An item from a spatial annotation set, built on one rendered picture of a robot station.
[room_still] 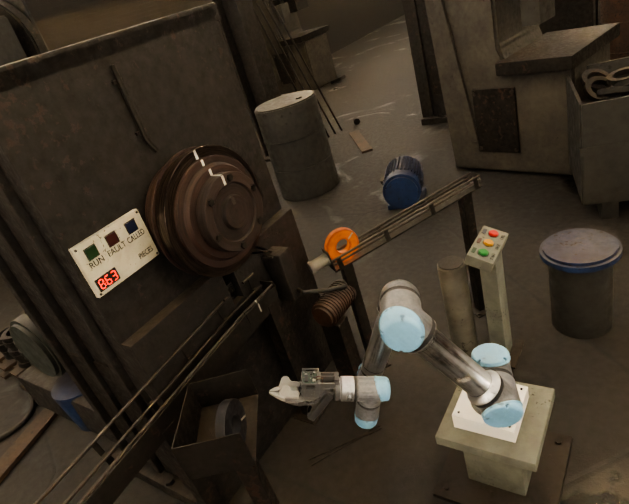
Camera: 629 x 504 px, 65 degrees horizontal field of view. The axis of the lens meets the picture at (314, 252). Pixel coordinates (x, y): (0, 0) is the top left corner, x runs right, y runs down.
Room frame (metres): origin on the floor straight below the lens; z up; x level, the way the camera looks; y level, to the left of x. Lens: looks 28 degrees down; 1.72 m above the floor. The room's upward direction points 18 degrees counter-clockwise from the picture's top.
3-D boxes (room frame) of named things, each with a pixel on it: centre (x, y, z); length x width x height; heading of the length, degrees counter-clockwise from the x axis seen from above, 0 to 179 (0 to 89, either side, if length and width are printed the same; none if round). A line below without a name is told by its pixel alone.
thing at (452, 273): (1.80, -0.55, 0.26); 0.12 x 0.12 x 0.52
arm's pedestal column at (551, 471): (1.17, -0.42, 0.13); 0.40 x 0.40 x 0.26; 49
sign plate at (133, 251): (1.52, 0.61, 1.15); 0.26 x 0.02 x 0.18; 139
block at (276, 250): (1.89, 0.16, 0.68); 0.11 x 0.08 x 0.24; 49
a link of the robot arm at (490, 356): (1.15, -0.42, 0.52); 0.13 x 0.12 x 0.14; 164
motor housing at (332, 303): (1.86, -0.02, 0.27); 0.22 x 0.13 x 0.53; 139
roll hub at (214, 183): (1.64, 0.23, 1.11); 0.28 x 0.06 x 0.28; 139
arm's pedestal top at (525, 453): (1.17, -0.42, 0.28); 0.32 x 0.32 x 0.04; 49
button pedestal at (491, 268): (1.73, -0.70, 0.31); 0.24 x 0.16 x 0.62; 139
